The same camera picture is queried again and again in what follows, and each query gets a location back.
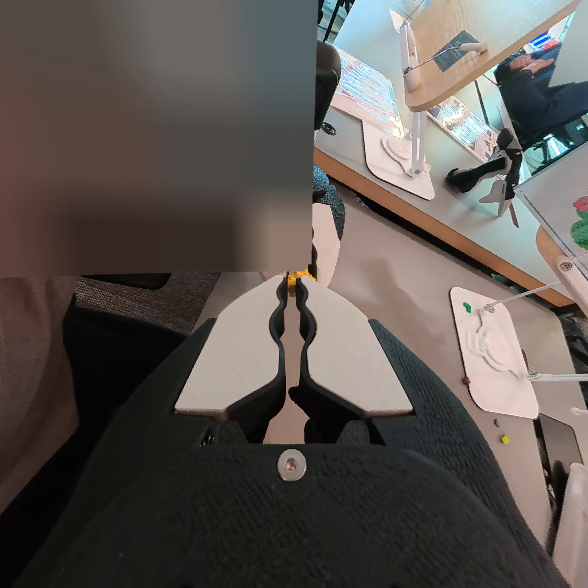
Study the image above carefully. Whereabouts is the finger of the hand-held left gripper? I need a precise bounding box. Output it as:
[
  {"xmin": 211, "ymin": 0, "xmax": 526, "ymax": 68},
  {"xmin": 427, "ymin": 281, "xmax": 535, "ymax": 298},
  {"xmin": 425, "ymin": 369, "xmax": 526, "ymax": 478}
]
[{"xmin": 312, "ymin": 203, "xmax": 341, "ymax": 286}]

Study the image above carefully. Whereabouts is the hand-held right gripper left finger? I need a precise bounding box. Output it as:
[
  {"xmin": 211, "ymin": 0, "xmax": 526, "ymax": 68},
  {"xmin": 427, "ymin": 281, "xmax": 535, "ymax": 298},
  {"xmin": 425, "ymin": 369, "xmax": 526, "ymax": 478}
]
[{"xmin": 175, "ymin": 275, "xmax": 285, "ymax": 443}]

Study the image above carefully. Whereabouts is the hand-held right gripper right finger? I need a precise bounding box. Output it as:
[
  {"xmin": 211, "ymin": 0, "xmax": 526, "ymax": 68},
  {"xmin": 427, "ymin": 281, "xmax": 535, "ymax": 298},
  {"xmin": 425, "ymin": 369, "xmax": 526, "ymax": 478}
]
[{"xmin": 286, "ymin": 277, "xmax": 415, "ymax": 443}]

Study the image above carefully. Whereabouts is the small yellow lego piece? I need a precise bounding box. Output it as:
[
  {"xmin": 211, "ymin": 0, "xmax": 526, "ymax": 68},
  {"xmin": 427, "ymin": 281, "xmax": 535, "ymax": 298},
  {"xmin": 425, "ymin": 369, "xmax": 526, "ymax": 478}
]
[{"xmin": 286, "ymin": 269, "xmax": 319, "ymax": 298}]

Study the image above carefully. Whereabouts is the white desk stand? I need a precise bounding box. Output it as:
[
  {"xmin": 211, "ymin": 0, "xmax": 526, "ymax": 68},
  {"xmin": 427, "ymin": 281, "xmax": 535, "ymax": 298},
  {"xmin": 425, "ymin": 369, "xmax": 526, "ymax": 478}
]
[
  {"xmin": 449, "ymin": 257, "xmax": 588, "ymax": 420},
  {"xmin": 363, "ymin": 23, "xmax": 490, "ymax": 201}
]

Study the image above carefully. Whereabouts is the grey desk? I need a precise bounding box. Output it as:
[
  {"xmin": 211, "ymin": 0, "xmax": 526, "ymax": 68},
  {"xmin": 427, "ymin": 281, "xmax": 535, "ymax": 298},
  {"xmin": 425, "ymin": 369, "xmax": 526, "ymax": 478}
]
[
  {"xmin": 193, "ymin": 198, "xmax": 582, "ymax": 552},
  {"xmin": 314, "ymin": 0, "xmax": 588, "ymax": 308}
]

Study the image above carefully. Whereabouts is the colourful printed booklet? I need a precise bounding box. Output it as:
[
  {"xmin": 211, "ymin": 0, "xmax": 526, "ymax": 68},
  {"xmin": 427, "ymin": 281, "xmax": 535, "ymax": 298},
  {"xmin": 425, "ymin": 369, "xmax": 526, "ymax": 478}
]
[
  {"xmin": 332, "ymin": 46, "xmax": 406, "ymax": 138},
  {"xmin": 432, "ymin": 94, "xmax": 500, "ymax": 162}
]

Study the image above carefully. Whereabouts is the idle hand-held gripper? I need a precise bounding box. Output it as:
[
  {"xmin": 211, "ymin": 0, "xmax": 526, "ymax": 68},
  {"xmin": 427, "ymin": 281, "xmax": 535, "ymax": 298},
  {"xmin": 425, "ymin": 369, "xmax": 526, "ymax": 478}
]
[{"xmin": 447, "ymin": 129, "xmax": 524, "ymax": 217}]

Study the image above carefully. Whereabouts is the person's torso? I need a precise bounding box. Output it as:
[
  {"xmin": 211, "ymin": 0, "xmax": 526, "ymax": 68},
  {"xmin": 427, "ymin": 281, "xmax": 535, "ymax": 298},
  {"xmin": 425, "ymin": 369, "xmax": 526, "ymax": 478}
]
[{"xmin": 0, "ymin": 276, "xmax": 82, "ymax": 511}]

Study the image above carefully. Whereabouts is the black tablet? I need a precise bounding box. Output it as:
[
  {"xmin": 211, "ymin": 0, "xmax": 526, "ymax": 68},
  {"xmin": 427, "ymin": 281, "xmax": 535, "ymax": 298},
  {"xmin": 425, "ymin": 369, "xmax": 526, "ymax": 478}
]
[{"xmin": 535, "ymin": 413, "xmax": 584, "ymax": 483}]

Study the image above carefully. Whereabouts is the brick instruction sheet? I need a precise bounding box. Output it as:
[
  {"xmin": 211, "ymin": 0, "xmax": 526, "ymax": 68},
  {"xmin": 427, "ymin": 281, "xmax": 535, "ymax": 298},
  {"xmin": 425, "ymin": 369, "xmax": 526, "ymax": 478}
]
[{"xmin": 514, "ymin": 146, "xmax": 588, "ymax": 258}]

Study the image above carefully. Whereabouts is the wooden display board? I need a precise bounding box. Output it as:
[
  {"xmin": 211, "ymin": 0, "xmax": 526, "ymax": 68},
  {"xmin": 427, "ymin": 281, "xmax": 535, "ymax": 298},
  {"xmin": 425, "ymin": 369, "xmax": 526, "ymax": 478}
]
[
  {"xmin": 390, "ymin": 0, "xmax": 580, "ymax": 112},
  {"xmin": 535, "ymin": 224, "xmax": 588, "ymax": 276}
]

